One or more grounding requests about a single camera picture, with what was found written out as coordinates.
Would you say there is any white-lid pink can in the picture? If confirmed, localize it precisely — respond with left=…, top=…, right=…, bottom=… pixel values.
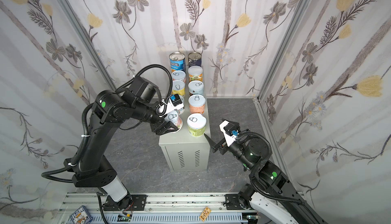
left=165, top=110, right=183, bottom=130
left=172, top=70, right=186, bottom=83

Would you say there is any white-lid teal can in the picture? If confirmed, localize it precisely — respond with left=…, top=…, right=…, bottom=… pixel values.
left=178, top=95, right=185, bottom=115

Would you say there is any white-lid green label can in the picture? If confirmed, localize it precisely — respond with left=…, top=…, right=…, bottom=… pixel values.
left=187, top=113, right=207, bottom=137

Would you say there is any white-lid yellow can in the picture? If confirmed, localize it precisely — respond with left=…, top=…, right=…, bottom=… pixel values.
left=172, top=80, right=185, bottom=96

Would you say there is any white-lid grey can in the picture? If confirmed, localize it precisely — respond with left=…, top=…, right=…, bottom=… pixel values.
left=188, top=80, right=204, bottom=96

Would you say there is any white-lid pink can front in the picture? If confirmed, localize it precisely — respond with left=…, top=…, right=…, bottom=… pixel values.
left=172, top=70, right=186, bottom=83

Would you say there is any green orange label can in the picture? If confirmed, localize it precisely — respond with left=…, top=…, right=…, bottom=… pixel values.
left=188, top=65, right=203, bottom=82

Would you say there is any blue label soup can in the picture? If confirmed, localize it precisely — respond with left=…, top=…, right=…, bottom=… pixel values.
left=169, top=52, right=186, bottom=72

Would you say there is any dark can with gold lid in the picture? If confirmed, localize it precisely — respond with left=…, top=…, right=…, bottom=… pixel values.
left=188, top=52, right=202, bottom=67

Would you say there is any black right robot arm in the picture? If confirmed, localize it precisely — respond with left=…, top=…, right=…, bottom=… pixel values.
left=205, top=120, right=326, bottom=224

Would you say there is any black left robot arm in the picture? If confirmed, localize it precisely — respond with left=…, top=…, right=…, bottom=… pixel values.
left=41, top=64, right=178, bottom=210

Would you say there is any grey metal cabinet box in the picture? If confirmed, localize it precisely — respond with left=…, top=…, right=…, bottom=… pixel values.
left=159, top=101, right=210, bottom=172

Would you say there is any small orange tag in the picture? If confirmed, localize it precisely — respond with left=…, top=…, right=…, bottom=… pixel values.
left=199, top=207, right=211, bottom=222

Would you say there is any blue printed card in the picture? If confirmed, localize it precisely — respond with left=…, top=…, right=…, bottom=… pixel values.
left=70, top=205, right=93, bottom=224

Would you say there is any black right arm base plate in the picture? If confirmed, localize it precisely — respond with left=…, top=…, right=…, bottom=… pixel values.
left=223, top=193, right=245, bottom=210

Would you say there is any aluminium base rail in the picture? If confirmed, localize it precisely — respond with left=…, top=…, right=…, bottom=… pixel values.
left=57, top=175, right=312, bottom=224

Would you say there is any left corner wall post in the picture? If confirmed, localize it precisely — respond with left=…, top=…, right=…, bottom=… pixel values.
left=56, top=0, right=116, bottom=90

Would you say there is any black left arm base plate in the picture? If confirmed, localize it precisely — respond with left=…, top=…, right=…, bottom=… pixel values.
left=103, top=194, right=147, bottom=211

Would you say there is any white cable duct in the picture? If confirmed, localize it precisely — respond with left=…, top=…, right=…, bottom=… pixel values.
left=105, top=213, right=248, bottom=224

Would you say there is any aluminium corner wall post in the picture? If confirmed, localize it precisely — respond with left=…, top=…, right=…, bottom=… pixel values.
left=257, top=0, right=321, bottom=101

